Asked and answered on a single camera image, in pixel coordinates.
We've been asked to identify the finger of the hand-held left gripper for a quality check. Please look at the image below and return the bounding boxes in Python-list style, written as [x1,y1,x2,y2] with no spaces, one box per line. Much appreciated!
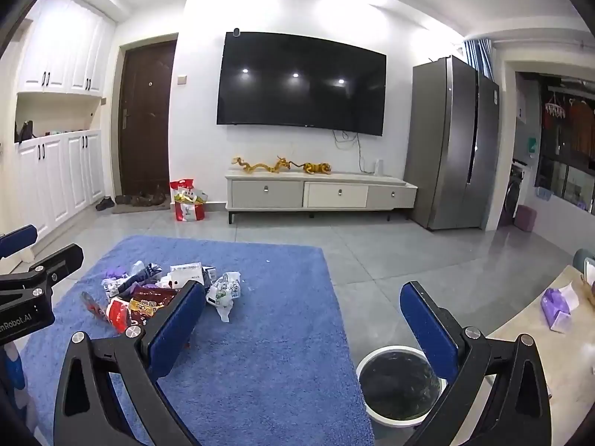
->
[28,243,85,290]
[0,224,39,259]

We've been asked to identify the washing machine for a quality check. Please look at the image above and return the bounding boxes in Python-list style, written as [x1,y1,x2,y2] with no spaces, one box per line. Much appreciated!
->
[504,160,529,224]

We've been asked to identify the pile of snack wrappers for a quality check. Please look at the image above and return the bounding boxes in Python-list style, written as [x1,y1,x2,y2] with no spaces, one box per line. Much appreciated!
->
[81,260,243,336]

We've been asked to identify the beige marble table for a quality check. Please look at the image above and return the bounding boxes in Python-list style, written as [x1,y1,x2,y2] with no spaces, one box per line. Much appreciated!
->
[483,265,595,446]

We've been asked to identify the white wall cabinets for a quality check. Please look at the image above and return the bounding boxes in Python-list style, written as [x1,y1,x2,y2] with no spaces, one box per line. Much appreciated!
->
[16,0,117,98]

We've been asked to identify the golden dragon ornament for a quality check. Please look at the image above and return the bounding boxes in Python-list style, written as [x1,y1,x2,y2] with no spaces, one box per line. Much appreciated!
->
[275,155,305,173]
[232,156,276,175]

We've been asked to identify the black wall television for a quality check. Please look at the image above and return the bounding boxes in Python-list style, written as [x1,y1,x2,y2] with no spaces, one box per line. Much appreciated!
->
[216,32,387,137]

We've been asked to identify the white round trash bin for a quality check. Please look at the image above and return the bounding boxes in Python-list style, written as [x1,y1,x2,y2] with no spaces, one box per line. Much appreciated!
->
[356,345,451,429]

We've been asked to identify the hanging orange red clothes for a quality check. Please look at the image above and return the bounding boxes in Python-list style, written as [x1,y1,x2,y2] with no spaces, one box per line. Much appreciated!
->
[569,99,595,155]

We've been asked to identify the round clothes drying hanger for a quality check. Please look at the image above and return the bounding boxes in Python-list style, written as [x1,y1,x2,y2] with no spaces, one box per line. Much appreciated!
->
[541,92,566,120]

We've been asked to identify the brown doormat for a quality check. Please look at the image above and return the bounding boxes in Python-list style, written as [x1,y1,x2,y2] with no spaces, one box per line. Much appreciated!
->
[112,200,172,215]

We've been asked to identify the blue curtain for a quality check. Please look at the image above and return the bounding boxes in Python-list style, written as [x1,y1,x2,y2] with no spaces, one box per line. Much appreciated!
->
[462,38,494,81]

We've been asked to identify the purple tissue pack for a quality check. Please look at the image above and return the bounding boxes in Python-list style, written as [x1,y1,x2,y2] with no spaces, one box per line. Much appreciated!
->
[540,283,585,333]

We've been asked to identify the white floor cabinets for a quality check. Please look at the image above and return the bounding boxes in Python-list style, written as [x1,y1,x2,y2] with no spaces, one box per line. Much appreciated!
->
[0,130,106,262]

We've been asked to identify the dark brown entrance door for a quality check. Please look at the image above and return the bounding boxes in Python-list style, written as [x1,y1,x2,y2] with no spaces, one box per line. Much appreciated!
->
[118,39,179,198]

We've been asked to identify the white grey television cabinet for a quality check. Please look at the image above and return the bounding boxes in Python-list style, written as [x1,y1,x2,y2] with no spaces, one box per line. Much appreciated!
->
[225,170,418,225]

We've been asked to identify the row of brown shoes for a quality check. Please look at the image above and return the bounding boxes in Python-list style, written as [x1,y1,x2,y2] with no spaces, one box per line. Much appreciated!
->
[115,185,171,208]

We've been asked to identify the blue shaggy rug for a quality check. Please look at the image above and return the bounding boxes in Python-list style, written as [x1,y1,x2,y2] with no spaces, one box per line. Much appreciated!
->
[21,235,375,446]

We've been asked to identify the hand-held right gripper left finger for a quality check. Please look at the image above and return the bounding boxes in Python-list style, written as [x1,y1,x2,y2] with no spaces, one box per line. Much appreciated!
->
[53,280,208,446]

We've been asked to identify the purple stool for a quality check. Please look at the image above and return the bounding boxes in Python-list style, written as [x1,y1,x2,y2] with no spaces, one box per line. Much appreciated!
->
[513,204,538,233]

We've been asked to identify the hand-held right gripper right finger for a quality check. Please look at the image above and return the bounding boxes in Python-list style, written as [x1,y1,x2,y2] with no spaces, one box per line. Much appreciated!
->
[400,281,554,446]

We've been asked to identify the red gift bag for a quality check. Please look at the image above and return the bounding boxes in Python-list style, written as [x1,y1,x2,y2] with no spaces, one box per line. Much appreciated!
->
[169,177,209,223]

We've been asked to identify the silver double-door refrigerator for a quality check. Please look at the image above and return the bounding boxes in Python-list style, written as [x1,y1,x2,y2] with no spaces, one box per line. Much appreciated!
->
[404,55,501,232]

